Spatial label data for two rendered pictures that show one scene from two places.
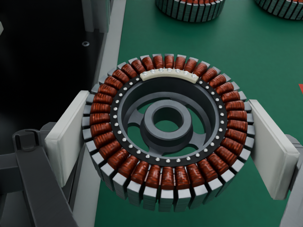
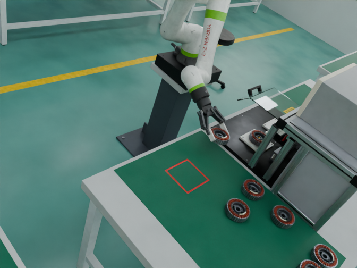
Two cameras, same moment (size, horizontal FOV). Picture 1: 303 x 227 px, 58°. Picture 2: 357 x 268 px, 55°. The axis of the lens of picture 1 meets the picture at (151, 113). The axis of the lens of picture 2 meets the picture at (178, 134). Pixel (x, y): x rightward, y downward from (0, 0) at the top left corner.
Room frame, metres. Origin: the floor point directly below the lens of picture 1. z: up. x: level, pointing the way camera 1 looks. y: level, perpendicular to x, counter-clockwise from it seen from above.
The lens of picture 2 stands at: (0.84, -1.28, 1.92)
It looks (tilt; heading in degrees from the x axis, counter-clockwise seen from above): 39 degrees down; 128
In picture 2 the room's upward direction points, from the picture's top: 21 degrees clockwise
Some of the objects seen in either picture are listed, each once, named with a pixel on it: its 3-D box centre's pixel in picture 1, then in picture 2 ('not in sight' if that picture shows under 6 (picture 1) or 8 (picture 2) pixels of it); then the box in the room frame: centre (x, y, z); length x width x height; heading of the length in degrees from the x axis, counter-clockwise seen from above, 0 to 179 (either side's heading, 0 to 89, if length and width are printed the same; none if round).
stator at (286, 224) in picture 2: not in sight; (282, 216); (0.61, -0.02, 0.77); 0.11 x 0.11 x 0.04
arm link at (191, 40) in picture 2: not in sight; (191, 39); (-0.57, 0.31, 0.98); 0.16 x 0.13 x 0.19; 57
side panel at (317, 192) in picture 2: not in sight; (311, 189); (0.61, 0.10, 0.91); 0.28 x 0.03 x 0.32; 5
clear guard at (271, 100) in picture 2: not in sight; (275, 108); (0.20, 0.23, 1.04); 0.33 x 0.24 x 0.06; 5
